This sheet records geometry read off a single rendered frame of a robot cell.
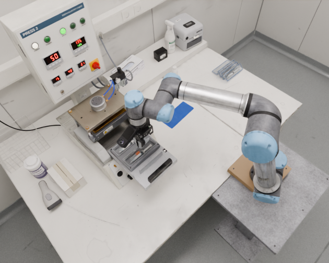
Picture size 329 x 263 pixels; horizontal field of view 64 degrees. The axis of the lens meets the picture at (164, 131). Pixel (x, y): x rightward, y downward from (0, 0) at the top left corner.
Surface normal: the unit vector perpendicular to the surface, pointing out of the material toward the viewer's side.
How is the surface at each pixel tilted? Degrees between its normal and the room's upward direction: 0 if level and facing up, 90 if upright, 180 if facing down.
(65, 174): 1
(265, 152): 86
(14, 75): 90
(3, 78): 90
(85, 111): 0
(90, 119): 0
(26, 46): 90
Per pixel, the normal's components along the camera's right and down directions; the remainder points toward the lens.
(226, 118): -0.04, -0.57
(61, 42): 0.71, 0.57
